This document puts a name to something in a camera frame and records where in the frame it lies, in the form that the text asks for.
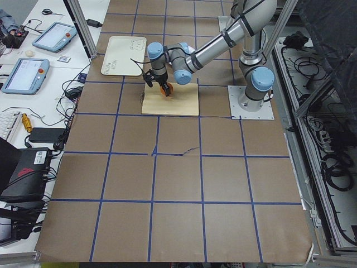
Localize bamboo cutting board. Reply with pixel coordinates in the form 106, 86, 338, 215
142, 82, 199, 116

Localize aluminium frame post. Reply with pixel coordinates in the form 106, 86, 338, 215
63, 0, 98, 59

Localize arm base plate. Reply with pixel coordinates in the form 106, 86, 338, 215
228, 85, 274, 120

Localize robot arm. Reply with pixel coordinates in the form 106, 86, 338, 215
142, 0, 277, 101

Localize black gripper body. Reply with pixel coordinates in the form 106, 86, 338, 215
152, 69, 168, 85

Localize black scissors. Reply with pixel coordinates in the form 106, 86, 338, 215
41, 8, 64, 16

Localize black flat power brick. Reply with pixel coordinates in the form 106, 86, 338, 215
28, 127, 65, 143

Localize upper blue teach pendant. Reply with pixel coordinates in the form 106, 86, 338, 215
32, 22, 78, 52

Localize lower blue teach pendant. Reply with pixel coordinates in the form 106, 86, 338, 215
1, 58, 50, 95

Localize blue teach pendant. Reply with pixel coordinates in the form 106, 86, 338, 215
32, 22, 78, 52
1, 58, 50, 95

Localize orange fruit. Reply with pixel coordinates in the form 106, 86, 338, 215
160, 83, 173, 97

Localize black computer box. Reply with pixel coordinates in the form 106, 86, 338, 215
1, 146, 52, 203

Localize gold cylindrical tool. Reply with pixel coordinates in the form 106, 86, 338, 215
22, 113, 33, 133

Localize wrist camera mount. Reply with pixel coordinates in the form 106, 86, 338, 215
142, 69, 156, 88

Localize cream bear tray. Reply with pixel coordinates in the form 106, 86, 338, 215
101, 36, 147, 76

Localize white keyboard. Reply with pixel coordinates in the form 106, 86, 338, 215
1, 111, 22, 142

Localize black power adapter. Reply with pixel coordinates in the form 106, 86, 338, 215
86, 19, 103, 28

